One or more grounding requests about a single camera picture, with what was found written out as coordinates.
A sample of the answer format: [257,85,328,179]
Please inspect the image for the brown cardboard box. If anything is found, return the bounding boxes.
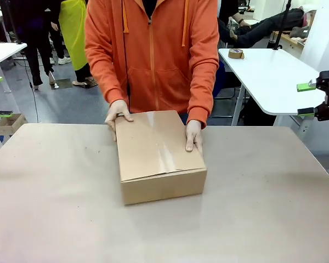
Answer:
[114,110,208,206]

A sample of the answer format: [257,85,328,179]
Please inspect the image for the person's left orange-sleeved forearm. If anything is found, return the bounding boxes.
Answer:
[187,61,218,129]

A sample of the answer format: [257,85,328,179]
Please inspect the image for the person's right orange-sleeved forearm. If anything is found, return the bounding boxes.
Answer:
[101,61,130,107]

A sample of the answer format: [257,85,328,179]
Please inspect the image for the small open cardboard box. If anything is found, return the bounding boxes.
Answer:
[0,113,29,135]

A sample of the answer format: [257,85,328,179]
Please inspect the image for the person's left gloved hand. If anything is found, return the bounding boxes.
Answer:
[185,119,204,158]

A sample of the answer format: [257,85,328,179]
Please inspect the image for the person's right gloved hand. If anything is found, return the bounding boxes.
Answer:
[104,99,134,142]

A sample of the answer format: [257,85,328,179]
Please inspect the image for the white rounded side table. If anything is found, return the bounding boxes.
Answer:
[217,48,329,127]

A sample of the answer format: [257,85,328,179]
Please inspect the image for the person in black clothes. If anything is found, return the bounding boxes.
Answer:
[4,0,72,90]

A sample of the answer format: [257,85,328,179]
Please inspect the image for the black stand pole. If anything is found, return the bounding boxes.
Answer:
[272,0,293,51]

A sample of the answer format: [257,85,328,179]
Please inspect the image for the leaning person in dark clothes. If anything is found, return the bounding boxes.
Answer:
[218,8,305,49]

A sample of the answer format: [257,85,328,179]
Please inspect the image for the brown packing tape roll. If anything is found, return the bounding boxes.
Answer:
[228,48,246,60]

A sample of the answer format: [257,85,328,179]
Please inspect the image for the person in yellow apron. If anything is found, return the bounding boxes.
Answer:
[58,0,99,88]

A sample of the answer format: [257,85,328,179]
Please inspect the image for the person in orange hoodie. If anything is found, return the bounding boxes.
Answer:
[84,0,220,129]

